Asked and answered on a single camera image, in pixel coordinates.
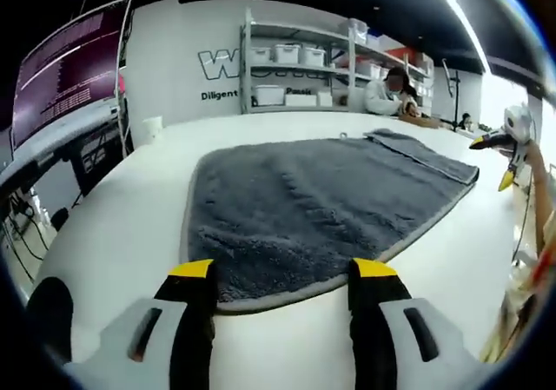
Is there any grey towel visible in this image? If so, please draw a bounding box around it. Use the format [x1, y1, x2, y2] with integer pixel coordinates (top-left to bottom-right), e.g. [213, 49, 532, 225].
[180, 128, 480, 317]

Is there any black stand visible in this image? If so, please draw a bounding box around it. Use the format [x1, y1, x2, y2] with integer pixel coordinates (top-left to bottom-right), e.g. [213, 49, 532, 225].
[441, 57, 464, 133]

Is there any wooden tray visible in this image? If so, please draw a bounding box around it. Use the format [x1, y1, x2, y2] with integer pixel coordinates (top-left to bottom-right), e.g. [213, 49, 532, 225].
[399, 114, 442, 129]

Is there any ceiling light strip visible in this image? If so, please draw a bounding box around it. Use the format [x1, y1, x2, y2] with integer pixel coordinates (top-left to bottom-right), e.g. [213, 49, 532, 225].
[423, 0, 494, 72]

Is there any white paper cup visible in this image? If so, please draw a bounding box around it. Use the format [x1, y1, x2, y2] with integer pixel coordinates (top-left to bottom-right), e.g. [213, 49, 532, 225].
[142, 116, 164, 142]

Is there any row of white storage bins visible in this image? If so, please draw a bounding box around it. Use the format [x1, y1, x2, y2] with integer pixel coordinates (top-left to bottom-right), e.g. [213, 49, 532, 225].
[249, 18, 435, 109]

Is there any white monitor desk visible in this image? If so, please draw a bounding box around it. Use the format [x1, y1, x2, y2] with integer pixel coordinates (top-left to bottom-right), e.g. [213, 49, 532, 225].
[0, 102, 122, 191]

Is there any grey metal shelving rack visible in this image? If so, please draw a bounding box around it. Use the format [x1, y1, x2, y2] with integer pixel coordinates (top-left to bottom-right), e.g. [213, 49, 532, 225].
[240, 7, 435, 116]

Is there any computer monitor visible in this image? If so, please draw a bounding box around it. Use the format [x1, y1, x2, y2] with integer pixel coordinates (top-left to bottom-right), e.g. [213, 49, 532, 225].
[10, 0, 134, 152]

